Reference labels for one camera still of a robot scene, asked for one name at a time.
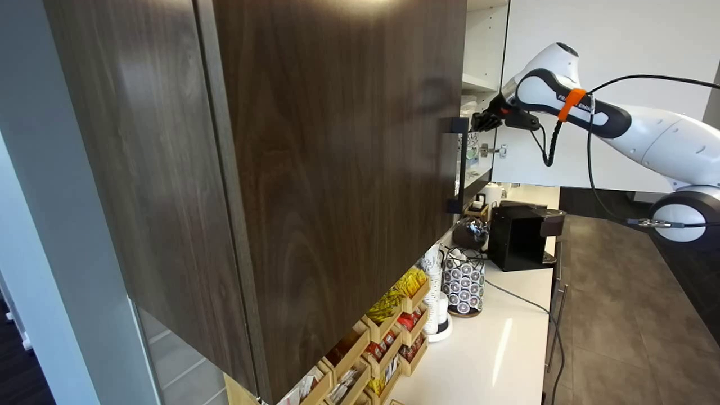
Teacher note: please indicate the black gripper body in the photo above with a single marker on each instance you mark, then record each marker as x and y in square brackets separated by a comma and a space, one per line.
[519, 116]

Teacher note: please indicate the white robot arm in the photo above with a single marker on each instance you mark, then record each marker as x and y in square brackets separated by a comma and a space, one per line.
[675, 143]

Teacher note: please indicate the metal cabinet door hinge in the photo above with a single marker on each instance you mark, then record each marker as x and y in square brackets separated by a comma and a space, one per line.
[496, 152]

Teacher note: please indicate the patterned paper cup stack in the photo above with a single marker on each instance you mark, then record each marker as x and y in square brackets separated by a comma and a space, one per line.
[430, 270]

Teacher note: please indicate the white cup lid stack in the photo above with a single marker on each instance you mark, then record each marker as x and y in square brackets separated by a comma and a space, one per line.
[440, 311]

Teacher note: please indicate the dark round coffee pot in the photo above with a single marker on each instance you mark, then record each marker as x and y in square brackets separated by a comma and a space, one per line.
[472, 234]

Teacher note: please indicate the black coffee machine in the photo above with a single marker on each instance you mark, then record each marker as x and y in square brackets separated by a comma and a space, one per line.
[513, 236]

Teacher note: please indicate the patterned black white canister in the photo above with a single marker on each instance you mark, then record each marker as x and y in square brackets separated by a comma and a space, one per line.
[464, 287]

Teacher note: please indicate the yellow packets pile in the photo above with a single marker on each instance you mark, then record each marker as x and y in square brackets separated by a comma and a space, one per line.
[407, 285]

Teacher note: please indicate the yellow-green packets pile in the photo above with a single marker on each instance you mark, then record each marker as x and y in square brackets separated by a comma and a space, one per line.
[384, 306]

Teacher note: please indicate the red packets pile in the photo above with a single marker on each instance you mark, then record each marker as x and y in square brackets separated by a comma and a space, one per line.
[405, 321]

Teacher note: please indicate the wooden condiment organizer rack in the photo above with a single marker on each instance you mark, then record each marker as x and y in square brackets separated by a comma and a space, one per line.
[375, 344]

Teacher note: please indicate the wooden tea bag box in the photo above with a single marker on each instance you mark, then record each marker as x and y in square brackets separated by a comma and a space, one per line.
[240, 394]

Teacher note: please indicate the white shelved wall cabinet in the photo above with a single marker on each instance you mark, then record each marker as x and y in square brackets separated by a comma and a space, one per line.
[479, 45]

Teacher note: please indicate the dark wood wall cabinet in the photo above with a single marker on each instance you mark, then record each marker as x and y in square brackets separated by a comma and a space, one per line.
[339, 188]

